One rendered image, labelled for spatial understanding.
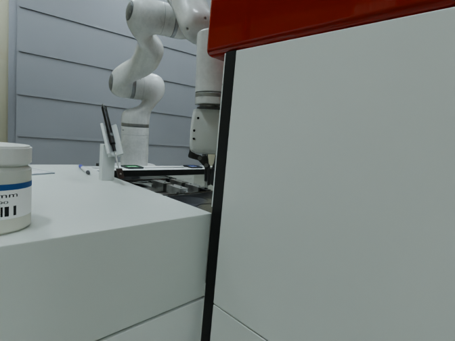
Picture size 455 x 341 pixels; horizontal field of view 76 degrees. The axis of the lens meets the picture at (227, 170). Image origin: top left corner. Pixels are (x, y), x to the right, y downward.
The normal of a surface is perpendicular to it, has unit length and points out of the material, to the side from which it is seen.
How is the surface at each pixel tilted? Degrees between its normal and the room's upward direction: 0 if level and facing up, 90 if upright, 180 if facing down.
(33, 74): 90
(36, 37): 90
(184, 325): 90
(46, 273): 90
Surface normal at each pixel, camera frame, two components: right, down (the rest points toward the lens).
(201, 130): -0.02, 0.14
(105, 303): 0.70, 0.14
